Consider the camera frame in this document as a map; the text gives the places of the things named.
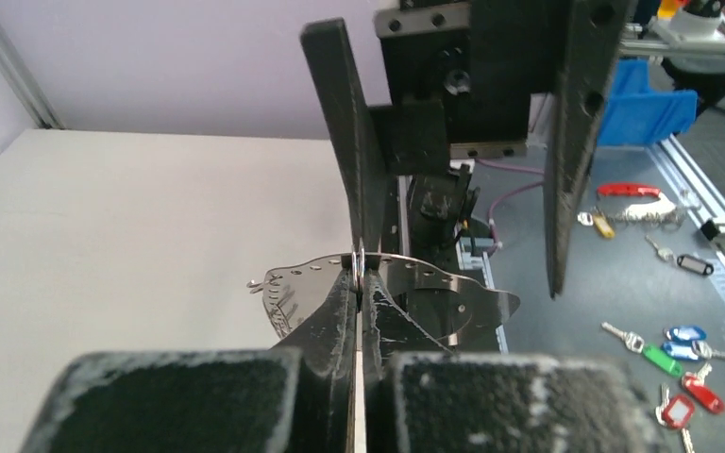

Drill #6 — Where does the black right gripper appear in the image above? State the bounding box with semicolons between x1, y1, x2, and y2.
300;1;635;297

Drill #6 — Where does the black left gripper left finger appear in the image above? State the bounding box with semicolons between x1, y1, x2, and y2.
22;270;356;452

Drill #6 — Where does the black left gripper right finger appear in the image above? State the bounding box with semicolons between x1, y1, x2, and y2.
362;272;668;452

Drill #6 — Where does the metal oval keyring plate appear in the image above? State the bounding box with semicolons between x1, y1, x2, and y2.
246;253;520;348

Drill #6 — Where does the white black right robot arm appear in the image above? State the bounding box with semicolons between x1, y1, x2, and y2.
299;1;634;295

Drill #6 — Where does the blue plastic bin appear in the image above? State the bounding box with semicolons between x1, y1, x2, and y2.
597;59;698;147

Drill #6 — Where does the green tagged key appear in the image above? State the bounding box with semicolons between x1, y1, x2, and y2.
600;322;685;378

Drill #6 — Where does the yellow tagged key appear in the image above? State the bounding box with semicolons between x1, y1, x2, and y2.
577;211;615;240

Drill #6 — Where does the red tagged key lower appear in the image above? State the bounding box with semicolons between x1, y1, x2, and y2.
654;383;696;453

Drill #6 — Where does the red tagged key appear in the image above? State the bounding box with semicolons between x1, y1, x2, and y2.
681;362;725;414
654;383;696;453

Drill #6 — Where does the blue tagged key upper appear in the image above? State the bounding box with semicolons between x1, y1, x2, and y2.
663;325;708;344

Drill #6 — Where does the blue tagged key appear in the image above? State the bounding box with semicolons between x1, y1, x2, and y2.
663;325;708;344
661;340;725;362

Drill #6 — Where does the blue tagged key lower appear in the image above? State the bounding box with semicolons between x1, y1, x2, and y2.
661;340;725;362

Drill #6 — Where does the red tagged key right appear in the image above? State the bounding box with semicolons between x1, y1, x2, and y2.
681;362;725;414

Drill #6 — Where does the black tagged key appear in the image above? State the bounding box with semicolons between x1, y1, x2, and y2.
645;235;715;277

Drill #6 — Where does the white slotted cable duct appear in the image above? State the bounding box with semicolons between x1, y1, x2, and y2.
456;236;511;355

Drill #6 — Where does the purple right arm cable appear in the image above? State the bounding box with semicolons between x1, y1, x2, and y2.
475;157;547;257

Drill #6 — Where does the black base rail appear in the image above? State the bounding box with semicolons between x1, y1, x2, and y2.
379;176;410;256

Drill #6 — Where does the red handled tool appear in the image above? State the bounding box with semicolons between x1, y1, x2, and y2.
596;181;683;225

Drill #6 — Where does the aluminium frame post left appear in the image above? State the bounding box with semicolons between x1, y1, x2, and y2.
0;24;66;130

